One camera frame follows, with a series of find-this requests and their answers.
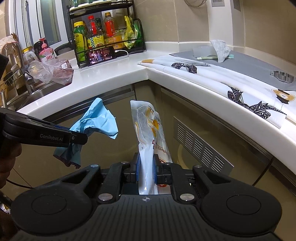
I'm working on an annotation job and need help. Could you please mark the white yellow snack bag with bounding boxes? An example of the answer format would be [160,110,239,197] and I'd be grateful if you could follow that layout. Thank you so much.
[130,100,172,195]

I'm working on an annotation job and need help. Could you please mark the white toothbrush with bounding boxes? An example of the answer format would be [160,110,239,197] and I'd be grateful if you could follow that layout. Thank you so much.
[196,54,234,60]

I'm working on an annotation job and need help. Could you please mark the translucent plastic box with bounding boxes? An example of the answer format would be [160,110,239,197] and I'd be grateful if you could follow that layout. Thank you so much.
[193,46,217,58]

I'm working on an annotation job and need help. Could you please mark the white paper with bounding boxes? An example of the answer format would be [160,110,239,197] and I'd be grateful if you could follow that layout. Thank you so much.
[210,40,231,63]

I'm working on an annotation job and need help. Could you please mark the cabinet vent grille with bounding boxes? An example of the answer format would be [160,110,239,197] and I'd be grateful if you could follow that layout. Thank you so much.
[174,117,234,176]

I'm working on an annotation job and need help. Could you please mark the plastic bag with meat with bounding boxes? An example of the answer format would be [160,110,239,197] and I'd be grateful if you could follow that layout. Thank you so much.
[28,59,74,85]

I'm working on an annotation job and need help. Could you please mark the clear lidded jar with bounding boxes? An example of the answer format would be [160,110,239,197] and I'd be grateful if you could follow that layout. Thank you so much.
[23,46,39,67]

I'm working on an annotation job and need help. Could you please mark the pink soap dispenser bottle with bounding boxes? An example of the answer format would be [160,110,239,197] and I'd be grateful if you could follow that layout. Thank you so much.
[39,38,56,63]

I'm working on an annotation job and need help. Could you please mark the smartphone showing video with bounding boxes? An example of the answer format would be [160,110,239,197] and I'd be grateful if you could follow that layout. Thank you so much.
[86,46,116,65]

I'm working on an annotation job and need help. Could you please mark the green label oil bottle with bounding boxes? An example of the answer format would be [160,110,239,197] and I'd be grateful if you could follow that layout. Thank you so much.
[73,21,88,62]

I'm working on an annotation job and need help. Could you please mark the red cap sauce bottle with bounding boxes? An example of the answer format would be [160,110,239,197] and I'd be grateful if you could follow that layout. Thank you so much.
[87,15,105,49]

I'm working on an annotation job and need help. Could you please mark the orange cap oil bottle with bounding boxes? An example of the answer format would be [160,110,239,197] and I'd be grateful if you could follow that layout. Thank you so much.
[104,12,122,49]

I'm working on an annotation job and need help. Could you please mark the yellow green snack bag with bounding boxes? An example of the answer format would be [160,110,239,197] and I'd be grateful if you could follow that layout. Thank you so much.
[123,16,142,49]

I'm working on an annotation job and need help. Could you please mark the white patterned cloth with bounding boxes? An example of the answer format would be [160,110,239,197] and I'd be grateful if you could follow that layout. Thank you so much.
[140,55,295,128]

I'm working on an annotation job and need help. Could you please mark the grey counter mat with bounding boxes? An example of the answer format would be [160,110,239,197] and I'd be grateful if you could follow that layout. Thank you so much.
[172,49,295,91]

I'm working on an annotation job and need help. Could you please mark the metal cookie cutter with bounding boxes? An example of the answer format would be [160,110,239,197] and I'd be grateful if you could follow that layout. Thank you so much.
[270,71,295,83]

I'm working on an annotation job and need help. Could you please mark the white charging cable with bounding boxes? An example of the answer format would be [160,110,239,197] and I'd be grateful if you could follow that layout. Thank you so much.
[64,48,130,70]

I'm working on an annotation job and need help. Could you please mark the wire mesh strainer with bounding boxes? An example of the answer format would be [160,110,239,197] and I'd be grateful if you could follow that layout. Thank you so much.
[184,0,207,8]

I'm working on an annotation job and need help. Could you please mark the left wall vent grille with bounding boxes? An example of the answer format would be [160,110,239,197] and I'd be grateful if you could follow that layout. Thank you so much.
[211,0,225,8]

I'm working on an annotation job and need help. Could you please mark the wall vent grille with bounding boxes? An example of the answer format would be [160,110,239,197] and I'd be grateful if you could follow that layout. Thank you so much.
[233,0,241,11]
[211,0,225,8]

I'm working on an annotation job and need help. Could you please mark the right wall vent grille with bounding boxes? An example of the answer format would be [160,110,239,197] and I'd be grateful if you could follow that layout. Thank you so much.
[233,0,241,11]

